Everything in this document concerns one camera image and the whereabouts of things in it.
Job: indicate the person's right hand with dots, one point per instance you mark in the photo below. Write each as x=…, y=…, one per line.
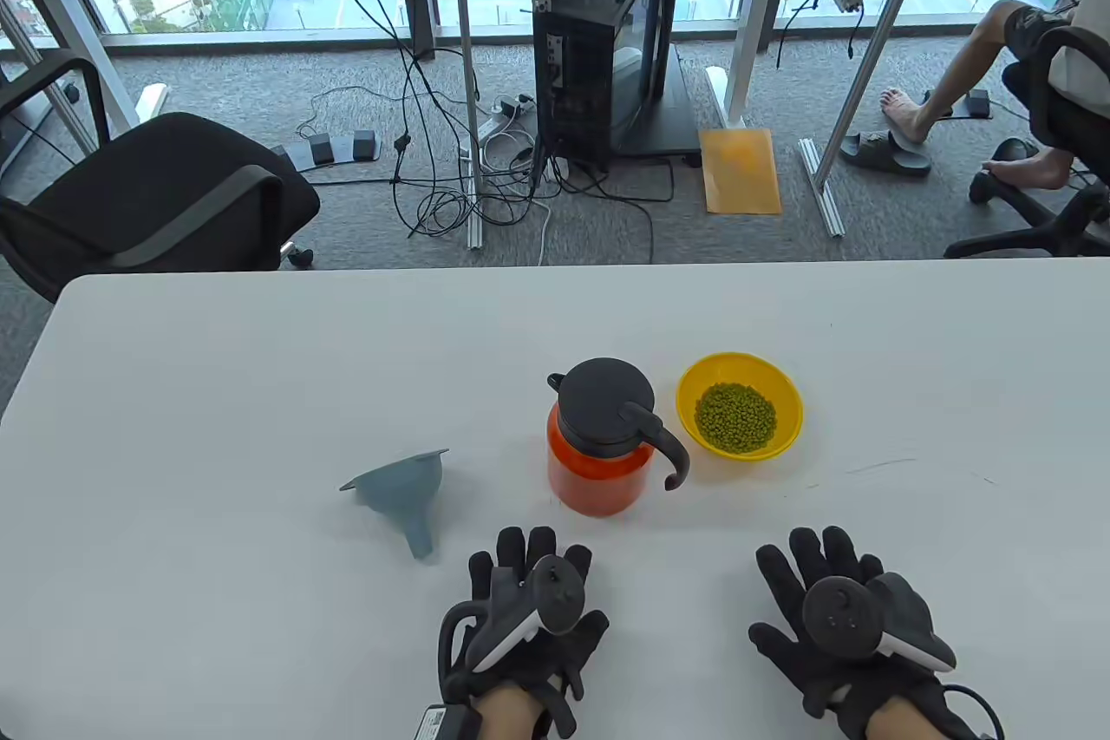
x=811, y=558

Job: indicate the person's left hand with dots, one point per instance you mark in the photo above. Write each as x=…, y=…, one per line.
x=512, y=549

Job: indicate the black white controller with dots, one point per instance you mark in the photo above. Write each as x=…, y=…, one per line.
x=837, y=610
x=555, y=592

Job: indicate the orange hot water kettle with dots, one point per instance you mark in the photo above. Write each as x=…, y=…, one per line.
x=590, y=484

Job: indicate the grey-blue funnel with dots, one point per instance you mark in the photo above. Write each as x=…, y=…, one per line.
x=399, y=484

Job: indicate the pile of green mung beans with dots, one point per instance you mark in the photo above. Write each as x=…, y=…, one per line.
x=737, y=419

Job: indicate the black kettle lid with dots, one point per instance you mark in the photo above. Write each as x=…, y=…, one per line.
x=603, y=402

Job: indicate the yellow bowl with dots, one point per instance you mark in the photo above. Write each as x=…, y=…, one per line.
x=746, y=367

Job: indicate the person's left forearm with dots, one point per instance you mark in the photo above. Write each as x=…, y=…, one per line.
x=507, y=714

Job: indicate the person's right forearm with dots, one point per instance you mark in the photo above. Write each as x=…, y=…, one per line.
x=902, y=727

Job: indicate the black wrist box white label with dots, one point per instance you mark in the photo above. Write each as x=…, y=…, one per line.
x=442, y=724

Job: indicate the black office chair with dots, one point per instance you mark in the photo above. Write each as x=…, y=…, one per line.
x=1023, y=237
x=173, y=185

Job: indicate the yellow-brown envelope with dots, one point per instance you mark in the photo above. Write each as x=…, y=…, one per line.
x=737, y=172

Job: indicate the black slipper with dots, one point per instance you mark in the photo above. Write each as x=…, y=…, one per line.
x=884, y=154
x=1013, y=147

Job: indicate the white power strip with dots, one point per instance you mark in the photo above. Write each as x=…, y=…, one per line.
x=501, y=115

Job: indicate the grey foot pedal board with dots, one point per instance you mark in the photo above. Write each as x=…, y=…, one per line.
x=978, y=102
x=325, y=150

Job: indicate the black floor stand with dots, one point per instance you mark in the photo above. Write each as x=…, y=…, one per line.
x=681, y=115

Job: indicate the black computer tower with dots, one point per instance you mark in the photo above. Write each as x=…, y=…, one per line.
x=572, y=81

